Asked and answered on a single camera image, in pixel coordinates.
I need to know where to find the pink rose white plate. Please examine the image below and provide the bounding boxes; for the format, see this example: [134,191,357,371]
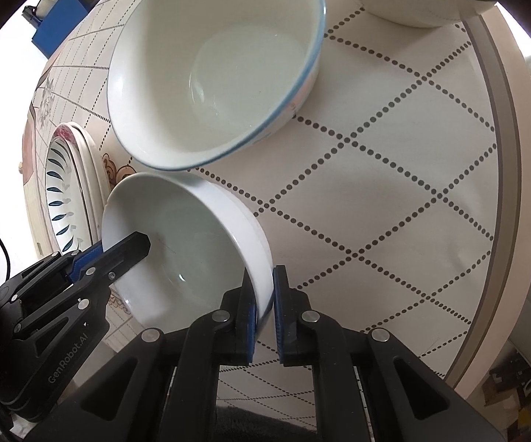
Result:
[45,123,109,253]

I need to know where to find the white bowl red flowers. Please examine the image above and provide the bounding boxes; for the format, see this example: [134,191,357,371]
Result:
[101,173,273,332]

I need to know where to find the blue rim white bowl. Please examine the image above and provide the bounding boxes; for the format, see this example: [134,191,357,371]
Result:
[108,0,326,171]

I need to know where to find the blue leaf pattern plate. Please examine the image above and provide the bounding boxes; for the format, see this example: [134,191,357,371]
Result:
[43,137,90,252]

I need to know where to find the patterned diamond tablecloth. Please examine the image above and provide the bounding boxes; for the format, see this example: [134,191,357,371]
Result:
[20,0,531,406]

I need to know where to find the blue folded mat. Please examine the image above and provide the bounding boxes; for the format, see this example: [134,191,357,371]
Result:
[31,0,90,58]

